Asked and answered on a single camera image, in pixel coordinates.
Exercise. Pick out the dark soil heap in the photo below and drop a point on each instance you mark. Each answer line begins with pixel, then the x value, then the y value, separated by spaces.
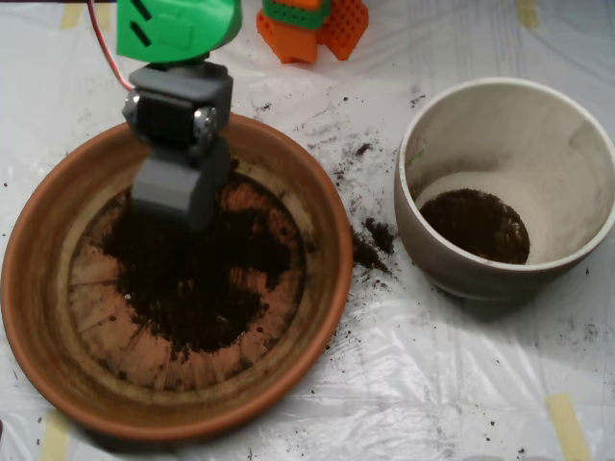
pixel 202 307

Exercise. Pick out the beige masking tape strip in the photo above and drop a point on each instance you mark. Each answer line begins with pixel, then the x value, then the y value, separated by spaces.
pixel 527 13
pixel 55 437
pixel 101 16
pixel 569 427
pixel 71 15

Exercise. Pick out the grey gripper, black servo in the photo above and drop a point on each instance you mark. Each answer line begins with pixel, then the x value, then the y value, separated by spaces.
pixel 169 115

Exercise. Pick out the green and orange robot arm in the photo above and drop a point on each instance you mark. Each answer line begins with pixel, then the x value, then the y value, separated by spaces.
pixel 178 29

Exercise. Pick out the terracotta saucer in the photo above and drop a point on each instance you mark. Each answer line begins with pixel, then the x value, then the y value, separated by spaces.
pixel 48 240

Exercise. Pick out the white ceramic pot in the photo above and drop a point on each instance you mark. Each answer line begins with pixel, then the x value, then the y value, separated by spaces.
pixel 552 144

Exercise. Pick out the clear plastic cover sheet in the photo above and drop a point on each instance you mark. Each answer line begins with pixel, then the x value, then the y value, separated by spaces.
pixel 432 384

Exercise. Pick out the spilled soil clump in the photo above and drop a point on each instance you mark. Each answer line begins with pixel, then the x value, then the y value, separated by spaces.
pixel 379 235

